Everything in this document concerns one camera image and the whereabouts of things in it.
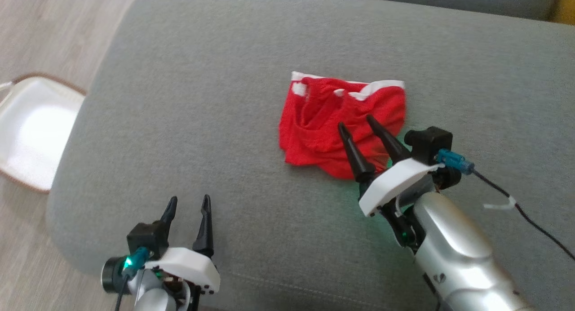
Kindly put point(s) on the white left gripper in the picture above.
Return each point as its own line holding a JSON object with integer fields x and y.
{"x": 193, "y": 266}

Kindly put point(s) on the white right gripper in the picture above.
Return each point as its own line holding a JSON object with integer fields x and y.
{"x": 391, "y": 180}

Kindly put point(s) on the red and white sports jersey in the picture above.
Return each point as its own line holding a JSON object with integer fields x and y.
{"x": 332, "y": 126}

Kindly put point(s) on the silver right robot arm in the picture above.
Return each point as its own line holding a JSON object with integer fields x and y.
{"x": 462, "y": 257}

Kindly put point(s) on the grey fabric sofa chaise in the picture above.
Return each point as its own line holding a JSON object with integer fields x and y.
{"x": 224, "y": 122}

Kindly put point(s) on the white basket with brown rim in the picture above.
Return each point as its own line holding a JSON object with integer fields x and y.
{"x": 31, "y": 131}

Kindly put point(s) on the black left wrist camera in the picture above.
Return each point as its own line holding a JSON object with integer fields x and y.
{"x": 143, "y": 239}

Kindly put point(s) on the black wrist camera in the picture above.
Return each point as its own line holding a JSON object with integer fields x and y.
{"x": 143, "y": 239}
{"x": 429, "y": 142}

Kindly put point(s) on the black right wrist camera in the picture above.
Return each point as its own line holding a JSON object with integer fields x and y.
{"x": 429, "y": 142}

